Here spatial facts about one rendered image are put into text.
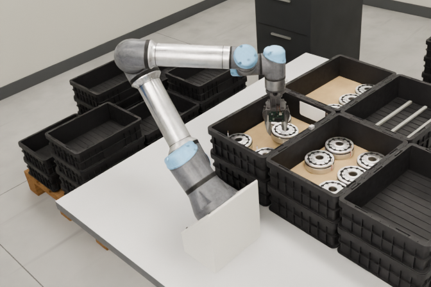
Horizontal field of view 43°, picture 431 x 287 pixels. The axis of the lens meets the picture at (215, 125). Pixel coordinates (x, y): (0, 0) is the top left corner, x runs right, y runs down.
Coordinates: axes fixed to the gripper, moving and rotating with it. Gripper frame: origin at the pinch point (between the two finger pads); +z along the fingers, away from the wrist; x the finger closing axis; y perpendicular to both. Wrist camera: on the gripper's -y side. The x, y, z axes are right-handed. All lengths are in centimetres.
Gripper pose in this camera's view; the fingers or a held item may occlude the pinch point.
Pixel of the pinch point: (276, 131)
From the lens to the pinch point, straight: 210.4
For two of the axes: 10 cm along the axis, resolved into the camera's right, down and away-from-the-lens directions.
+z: 0.8, 8.4, 5.3
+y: -1.1, 5.4, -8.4
